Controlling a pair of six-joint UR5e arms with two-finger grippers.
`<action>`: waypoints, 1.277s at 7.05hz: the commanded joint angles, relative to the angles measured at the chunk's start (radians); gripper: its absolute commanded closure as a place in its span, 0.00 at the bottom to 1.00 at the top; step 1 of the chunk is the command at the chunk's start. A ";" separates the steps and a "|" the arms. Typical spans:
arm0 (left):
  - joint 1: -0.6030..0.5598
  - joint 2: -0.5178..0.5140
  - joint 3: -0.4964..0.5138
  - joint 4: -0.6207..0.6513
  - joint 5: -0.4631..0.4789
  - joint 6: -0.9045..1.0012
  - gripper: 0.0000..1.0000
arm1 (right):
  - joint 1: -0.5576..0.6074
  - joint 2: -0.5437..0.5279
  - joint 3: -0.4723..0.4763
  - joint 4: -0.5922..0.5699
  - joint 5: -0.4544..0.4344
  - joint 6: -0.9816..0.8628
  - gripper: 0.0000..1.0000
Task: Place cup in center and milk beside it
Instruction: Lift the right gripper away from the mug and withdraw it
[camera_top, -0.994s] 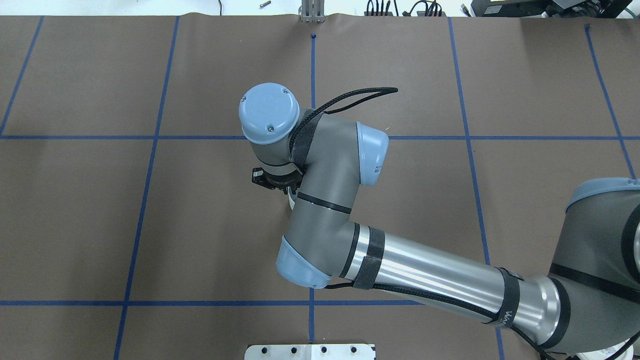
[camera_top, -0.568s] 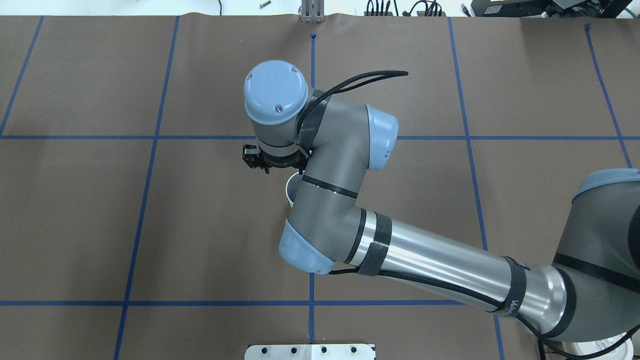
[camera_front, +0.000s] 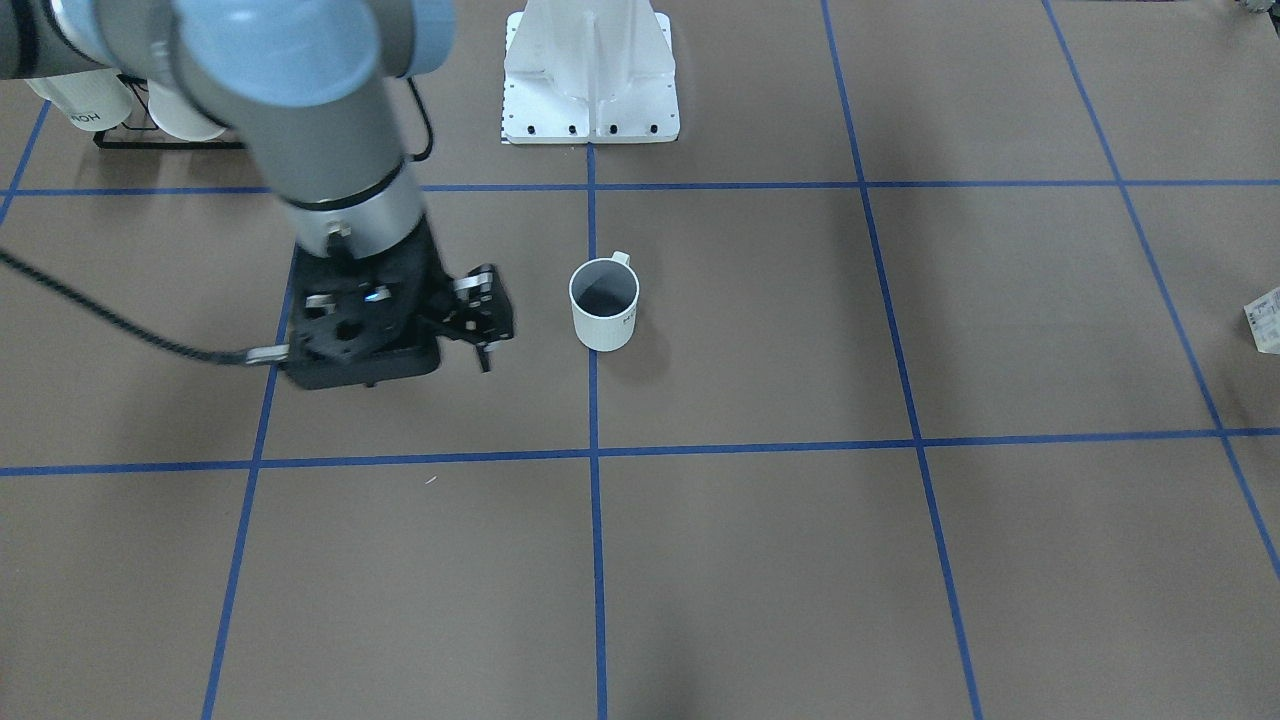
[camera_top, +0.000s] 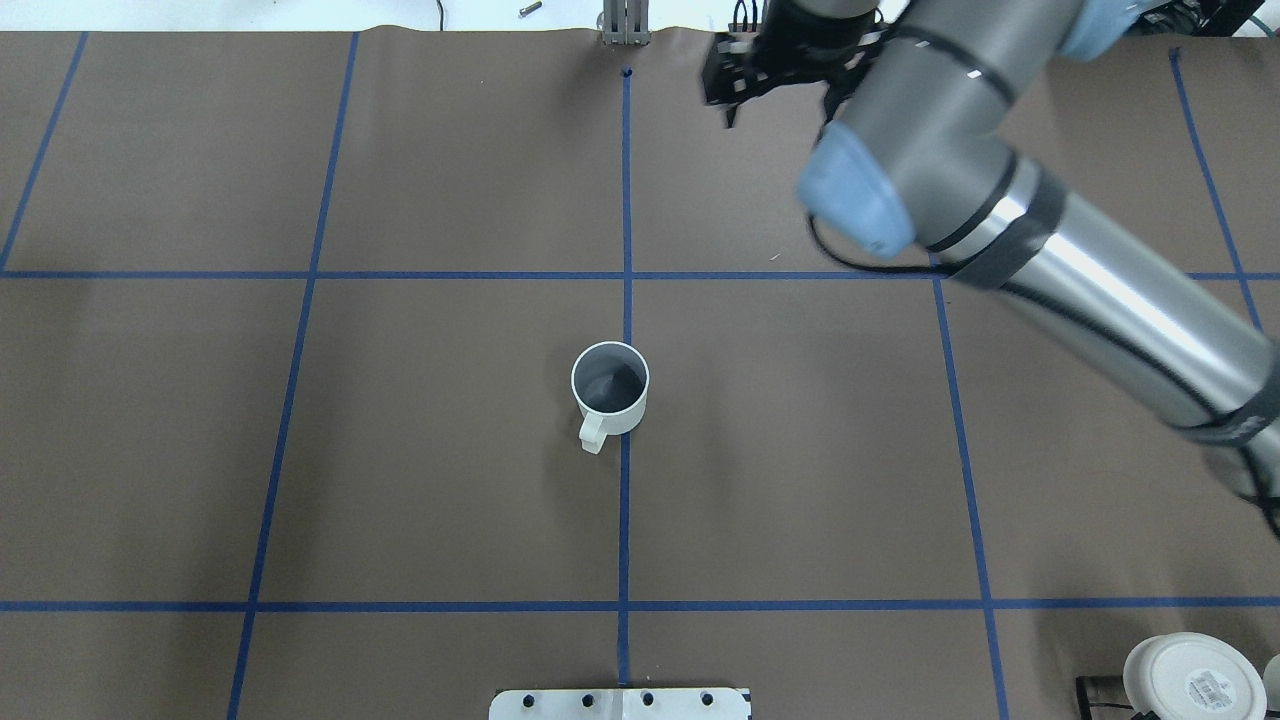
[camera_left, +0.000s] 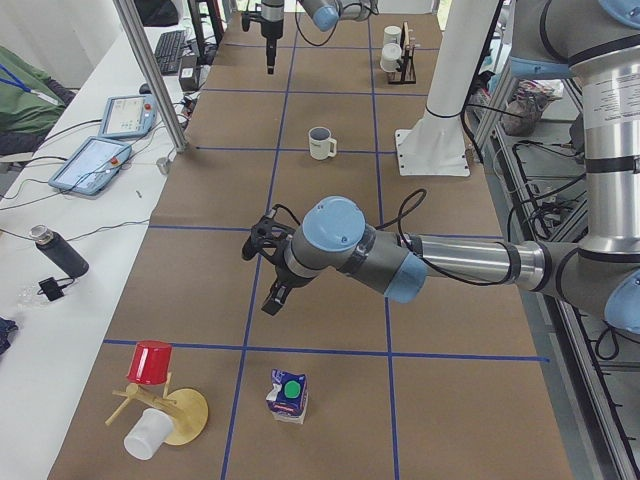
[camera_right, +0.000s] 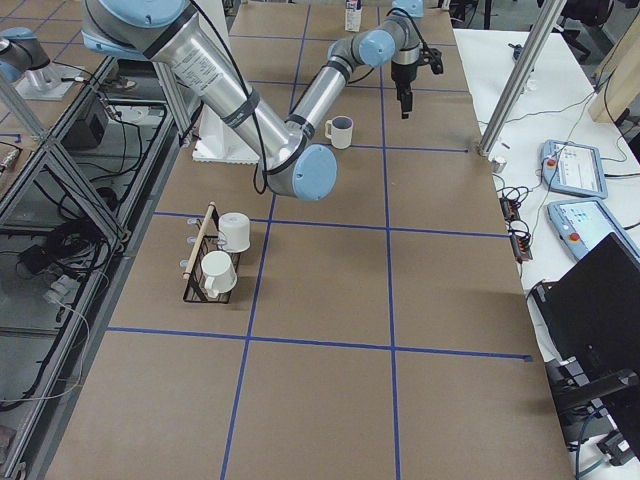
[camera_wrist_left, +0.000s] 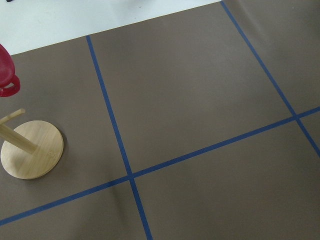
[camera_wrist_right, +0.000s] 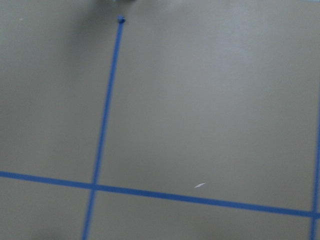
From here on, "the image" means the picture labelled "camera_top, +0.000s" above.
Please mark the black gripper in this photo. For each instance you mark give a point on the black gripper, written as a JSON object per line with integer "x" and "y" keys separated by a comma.
{"x": 812, "y": 36}

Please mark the white mug dark inside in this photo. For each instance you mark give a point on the white mug dark inside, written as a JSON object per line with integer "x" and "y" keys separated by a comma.
{"x": 610, "y": 384}

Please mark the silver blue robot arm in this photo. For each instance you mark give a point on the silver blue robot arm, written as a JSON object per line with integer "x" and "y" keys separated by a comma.
{"x": 909, "y": 155}

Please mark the brown paper mat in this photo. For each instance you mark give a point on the brown paper mat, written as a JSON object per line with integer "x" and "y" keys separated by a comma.
{"x": 288, "y": 432}

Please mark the white pitcher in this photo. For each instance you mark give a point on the white pitcher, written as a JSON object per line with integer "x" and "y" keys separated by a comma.
{"x": 1189, "y": 675}

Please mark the aluminium frame post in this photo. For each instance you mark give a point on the aluminium frame post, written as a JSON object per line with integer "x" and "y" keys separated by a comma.
{"x": 625, "y": 23}

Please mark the white pedestal column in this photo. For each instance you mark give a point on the white pedestal column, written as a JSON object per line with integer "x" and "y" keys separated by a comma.
{"x": 623, "y": 703}

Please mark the black wire rack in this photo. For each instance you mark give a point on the black wire rack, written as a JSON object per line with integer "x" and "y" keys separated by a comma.
{"x": 1104, "y": 697}

